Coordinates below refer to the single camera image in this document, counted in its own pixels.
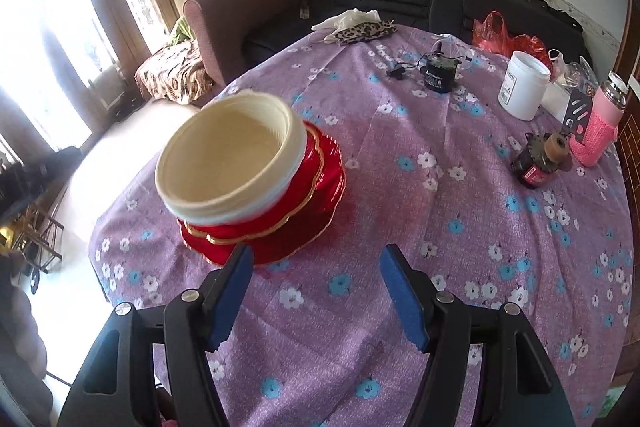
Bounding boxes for red gold-rimmed plate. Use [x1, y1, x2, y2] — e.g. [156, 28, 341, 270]
[178, 121, 326, 246]

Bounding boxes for large white foam bowl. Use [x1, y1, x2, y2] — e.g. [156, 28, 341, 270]
[155, 122, 307, 225]

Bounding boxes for large beige fibre bowl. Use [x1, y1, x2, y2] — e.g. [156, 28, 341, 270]
[155, 90, 307, 225]

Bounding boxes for red scalloped plate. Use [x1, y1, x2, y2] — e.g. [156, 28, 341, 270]
[181, 132, 346, 265]

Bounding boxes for purple floral tablecloth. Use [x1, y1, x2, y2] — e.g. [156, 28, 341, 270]
[90, 27, 634, 426]

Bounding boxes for dark jar with red label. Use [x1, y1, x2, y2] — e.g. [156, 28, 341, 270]
[511, 132, 573, 190]

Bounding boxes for black perforated card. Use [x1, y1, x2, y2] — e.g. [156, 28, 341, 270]
[562, 88, 592, 143]

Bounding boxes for white tissue box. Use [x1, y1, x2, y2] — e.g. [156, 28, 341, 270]
[541, 82, 570, 124]

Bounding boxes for white plastic jar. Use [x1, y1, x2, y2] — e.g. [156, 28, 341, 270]
[498, 51, 551, 121]

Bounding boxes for clear plastic bag with items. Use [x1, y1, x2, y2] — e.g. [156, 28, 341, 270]
[548, 49, 599, 96]

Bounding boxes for floral blanket on sofa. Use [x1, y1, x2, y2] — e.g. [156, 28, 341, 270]
[134, 40, 215, 105]

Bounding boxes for red plastic bag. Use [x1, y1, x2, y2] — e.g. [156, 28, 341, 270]
[472, 11, 552, 68]

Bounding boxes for leopard print pouch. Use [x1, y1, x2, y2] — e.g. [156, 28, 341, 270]
[335, 20, 397, 46]

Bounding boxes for maroon armchair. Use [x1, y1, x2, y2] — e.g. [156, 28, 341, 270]
[182, 0, 300, 86]

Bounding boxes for white gloves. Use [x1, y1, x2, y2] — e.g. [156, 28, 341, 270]
[311, 9, 381, 31]

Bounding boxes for black sofa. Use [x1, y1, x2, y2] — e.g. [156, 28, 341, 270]
[241, 0, 592, 67]

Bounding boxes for black device with cables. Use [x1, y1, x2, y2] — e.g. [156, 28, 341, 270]
[419, 39, 472, 94]

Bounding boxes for black wall adapter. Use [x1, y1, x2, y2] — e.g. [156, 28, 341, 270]
[386, 64, 407, 80]

